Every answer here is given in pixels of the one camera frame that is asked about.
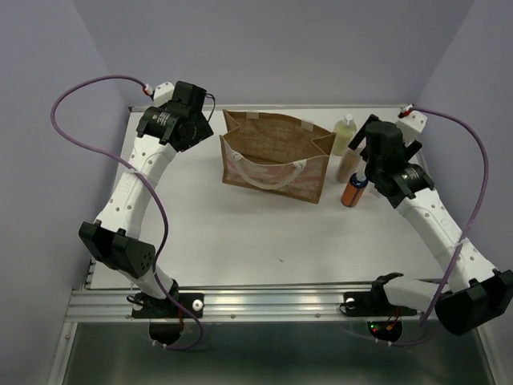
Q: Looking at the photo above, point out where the green pump bottle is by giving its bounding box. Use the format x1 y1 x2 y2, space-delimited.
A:
332 114 357 156

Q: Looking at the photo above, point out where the clear pump bottle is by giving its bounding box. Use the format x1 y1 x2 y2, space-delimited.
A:
336 146 363 183

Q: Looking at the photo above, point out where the orange bottle dark cap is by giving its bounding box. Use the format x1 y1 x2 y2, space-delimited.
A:
341 168 368 208

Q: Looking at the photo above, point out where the brown burlap canvas bag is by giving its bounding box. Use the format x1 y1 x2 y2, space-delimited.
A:
220 110 335 204

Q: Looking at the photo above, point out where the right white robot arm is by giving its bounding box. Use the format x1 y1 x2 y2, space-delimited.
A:
340 108 512 336

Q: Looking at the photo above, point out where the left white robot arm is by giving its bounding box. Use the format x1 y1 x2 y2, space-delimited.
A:
79 81 213 316

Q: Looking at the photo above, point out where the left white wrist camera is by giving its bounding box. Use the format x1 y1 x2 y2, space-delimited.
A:
143 82 175 107

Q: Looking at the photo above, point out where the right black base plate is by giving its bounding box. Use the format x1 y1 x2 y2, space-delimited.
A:
339 291 417 317

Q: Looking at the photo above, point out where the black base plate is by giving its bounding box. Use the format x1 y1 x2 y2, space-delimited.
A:
339 291 417 317
126 292 204 319

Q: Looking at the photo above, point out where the aluminium frame rail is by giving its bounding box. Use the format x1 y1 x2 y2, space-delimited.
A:
47 104 498 385

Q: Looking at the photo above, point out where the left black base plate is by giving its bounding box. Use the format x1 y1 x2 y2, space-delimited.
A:
126 292 204 319

